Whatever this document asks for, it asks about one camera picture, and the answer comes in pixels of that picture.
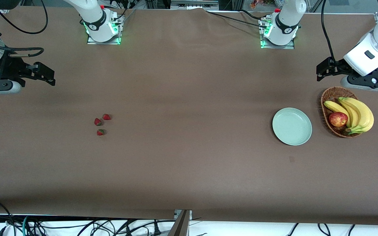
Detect light green round plate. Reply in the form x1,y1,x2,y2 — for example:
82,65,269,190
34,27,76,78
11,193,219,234
272,108,312,146

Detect brown wicker basket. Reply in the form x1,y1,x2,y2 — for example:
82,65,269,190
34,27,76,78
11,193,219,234
321,87,363,138

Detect yellow banana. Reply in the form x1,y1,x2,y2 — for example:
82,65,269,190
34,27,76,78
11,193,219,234
324,100,352,128
338,97,362,129
343,97,374,135

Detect red apple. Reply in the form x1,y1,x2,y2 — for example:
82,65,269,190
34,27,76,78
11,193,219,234
328,112,348,128

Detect orange background object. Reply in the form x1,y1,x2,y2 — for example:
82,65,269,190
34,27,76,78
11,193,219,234
250,0,275,9

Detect brown table cover cloth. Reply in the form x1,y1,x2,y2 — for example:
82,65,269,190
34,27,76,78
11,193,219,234
0,6,378,226

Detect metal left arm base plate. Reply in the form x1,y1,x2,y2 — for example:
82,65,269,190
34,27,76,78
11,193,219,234
260,16,295,49

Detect black base power cable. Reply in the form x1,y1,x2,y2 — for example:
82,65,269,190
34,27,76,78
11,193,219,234
205,10,271,29

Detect aluminium frame bar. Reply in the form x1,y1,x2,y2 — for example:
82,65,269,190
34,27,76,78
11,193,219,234
171,0,219,10

